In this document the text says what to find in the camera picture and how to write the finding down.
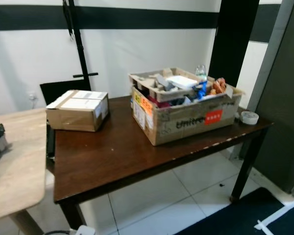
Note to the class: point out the light wooden table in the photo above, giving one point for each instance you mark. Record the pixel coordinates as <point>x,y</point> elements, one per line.
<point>14,181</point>

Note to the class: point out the black board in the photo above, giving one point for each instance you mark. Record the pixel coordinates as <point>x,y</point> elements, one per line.
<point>56,90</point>

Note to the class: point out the small labelled cardboard box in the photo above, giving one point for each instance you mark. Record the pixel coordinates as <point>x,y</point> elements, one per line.
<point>73,120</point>

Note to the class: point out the black metal stand pole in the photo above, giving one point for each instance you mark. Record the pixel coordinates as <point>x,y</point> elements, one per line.
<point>77,44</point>

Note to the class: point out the dark brown wooden table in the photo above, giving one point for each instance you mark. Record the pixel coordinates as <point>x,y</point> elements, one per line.
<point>127,152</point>

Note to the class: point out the white paper box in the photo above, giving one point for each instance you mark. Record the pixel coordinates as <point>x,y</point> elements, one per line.
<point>182,81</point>

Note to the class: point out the large printed cardboard box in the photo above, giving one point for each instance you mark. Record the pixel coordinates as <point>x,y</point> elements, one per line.
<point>191,126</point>

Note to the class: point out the blue packaging strip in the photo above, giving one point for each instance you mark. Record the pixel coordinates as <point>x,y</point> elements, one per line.
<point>203,89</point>

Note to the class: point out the clear water bottle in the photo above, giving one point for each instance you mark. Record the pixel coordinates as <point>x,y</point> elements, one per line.
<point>201,73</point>

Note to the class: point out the orange snack packet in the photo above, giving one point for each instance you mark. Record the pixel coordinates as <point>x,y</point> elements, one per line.
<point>219,86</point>

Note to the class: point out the tall black panel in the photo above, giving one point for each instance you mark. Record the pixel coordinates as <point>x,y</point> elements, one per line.
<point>232,39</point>

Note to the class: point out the black floor mat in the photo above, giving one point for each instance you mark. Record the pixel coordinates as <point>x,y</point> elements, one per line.
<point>225,218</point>

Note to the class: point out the white tape roll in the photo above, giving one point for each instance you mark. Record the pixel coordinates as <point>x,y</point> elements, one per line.
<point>249,122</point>

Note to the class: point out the white wall socket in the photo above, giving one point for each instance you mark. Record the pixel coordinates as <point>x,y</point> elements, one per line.
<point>33,96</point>

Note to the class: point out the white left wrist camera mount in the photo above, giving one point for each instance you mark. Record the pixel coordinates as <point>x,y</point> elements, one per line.
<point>85,230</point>

